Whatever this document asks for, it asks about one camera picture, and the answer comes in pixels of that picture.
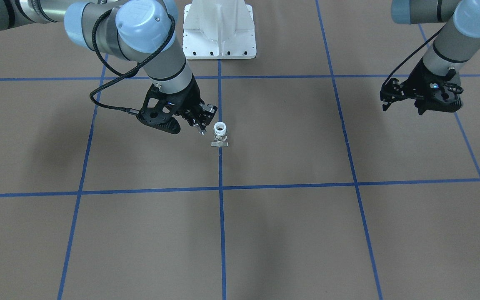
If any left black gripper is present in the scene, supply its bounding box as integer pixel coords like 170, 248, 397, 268
406, 59, 457, 110

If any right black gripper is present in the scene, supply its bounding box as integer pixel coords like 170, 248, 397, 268
169, 77, 218, 135

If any white PPR valve with metal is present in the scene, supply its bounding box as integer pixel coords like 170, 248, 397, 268
211, 121, 228, 148

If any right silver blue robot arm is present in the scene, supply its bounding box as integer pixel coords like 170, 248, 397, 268
0, 0, 217, 134

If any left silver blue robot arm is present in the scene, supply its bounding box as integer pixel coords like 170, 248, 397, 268
380, 0, 480, 115

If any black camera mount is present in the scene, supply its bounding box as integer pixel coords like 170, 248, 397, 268
136, 84, 183, 134
380, 66, 464, 115

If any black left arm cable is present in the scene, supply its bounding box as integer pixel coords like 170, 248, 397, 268
382, 25, 447, 90

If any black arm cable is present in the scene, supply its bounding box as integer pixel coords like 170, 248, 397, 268
382, 25, 447, 90
90, 8, 176, 115

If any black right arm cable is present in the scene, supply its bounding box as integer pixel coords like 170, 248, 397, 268
90, 8, 176, 115

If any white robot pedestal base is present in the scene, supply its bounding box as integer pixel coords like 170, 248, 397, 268
182, 0, 257, 60

